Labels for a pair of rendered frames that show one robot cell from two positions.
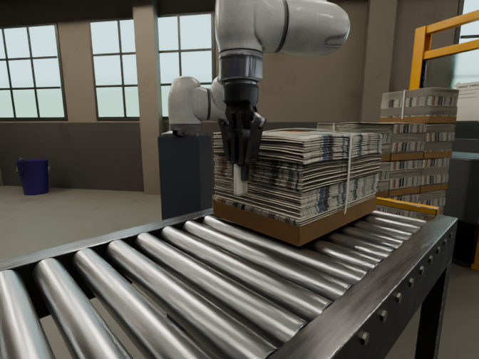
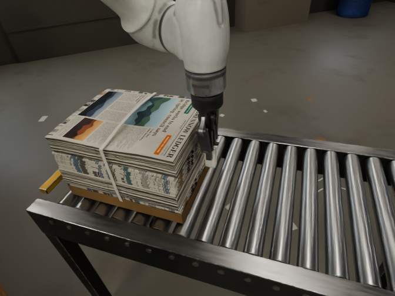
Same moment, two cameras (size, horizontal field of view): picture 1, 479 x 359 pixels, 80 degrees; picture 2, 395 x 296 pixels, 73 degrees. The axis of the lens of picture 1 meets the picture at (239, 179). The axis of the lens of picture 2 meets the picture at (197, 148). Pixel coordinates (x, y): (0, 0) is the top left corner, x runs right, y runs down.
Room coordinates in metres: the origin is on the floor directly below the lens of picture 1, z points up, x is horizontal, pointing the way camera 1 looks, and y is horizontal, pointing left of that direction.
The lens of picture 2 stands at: (0.88, 0.49, 1.42)
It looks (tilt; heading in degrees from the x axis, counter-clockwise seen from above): 39 degrees down; 246
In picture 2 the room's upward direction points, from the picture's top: 5 degrees counter-clockwise
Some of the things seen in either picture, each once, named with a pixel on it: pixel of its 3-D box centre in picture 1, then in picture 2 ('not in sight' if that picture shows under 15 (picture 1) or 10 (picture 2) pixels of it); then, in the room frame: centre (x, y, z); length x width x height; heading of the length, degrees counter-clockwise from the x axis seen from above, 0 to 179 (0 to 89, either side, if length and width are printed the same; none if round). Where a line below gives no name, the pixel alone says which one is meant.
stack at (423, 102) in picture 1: (408, 180); not in sight; (2.10, -1.27, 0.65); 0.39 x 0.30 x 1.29; 23
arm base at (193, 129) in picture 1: (184, 130); not in sight; (1.40, 0.27, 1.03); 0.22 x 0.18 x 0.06; 170
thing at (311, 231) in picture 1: (271, 213); (176, 176); (0.70, -0.08, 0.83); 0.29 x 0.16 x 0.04; 43
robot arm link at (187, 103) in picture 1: (187, 100); not in sight; (1.42, 0.25, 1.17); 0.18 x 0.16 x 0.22; 106
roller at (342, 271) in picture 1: (268, 246); (204, 181); (0.62, -0.07, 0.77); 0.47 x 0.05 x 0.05; 44
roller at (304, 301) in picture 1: (225, 265); (243, 188); (0.53, 0.03, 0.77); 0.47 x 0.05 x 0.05; 44
